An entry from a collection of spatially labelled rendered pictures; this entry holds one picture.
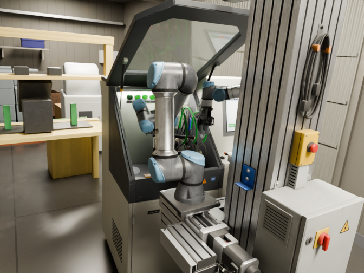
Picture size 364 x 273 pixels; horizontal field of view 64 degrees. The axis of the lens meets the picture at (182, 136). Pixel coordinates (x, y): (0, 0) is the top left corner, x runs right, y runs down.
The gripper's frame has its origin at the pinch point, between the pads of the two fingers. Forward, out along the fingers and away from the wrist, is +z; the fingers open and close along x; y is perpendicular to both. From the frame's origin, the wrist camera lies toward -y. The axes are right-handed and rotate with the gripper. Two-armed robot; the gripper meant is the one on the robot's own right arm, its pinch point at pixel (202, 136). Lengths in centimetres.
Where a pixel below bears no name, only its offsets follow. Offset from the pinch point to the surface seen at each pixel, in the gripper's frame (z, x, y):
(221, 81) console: -31, 37, -39
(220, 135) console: 9.5, 33.5, -28.4
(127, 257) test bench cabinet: 83, -47, -3
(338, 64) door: -50, 176, -44
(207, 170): 26.7, 8.4, -3.0
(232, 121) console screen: -1, 45, -31
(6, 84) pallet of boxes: 17, -140, -400
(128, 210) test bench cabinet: 47, -47, -3
